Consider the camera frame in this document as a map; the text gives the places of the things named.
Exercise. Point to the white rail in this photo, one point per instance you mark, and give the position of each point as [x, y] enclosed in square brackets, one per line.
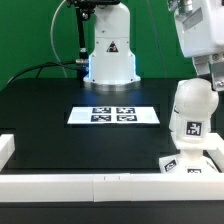
[7, 147]
[108, 188]

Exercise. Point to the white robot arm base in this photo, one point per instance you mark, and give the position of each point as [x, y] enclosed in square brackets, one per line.
[112, 65]

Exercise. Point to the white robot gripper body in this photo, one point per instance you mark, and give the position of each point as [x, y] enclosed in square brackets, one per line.
[199, 25]

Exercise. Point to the white left rail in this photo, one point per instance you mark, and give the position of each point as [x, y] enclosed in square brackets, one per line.
[7, 147]

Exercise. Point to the white lamp shade cone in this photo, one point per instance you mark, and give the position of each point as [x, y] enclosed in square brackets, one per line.
[173, 116]

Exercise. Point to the white marker sheet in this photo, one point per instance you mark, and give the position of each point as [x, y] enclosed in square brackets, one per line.
[113, 115]

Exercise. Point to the white lamp bulb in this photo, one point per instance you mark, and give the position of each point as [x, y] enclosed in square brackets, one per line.
[194, 104]

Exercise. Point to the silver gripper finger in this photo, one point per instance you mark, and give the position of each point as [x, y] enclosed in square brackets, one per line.
[201, 65]
[217, 71]

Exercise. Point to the white lamp base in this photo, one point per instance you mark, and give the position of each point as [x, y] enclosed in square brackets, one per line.
[206, 157]

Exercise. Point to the white front rail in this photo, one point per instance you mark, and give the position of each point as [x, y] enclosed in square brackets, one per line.
[108, 188]

